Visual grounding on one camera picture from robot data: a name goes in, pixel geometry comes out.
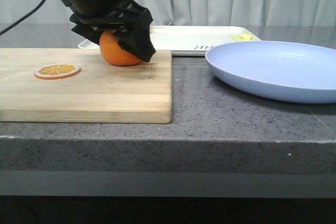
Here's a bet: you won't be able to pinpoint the orange mandarin fruit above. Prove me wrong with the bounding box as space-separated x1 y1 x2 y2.
99 30 142 66

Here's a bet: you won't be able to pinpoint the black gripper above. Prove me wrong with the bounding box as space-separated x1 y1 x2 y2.
61 0 156 62

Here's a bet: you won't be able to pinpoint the orange slice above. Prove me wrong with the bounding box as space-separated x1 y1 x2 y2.
34 63 81 80

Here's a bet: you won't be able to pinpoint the black cable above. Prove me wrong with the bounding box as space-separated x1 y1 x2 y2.
0 0 57 36

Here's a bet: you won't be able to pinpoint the wooden cutting board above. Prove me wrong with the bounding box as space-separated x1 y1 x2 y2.
1 48 172 123

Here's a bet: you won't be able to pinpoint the yellow peel pieces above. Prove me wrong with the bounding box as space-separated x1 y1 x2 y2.
231 34 253 41

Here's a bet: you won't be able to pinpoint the white rectangular tray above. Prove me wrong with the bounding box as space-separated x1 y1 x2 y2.
78 26 261 57

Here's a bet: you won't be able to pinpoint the light blue plate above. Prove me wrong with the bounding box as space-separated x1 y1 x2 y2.
205 41 335 104

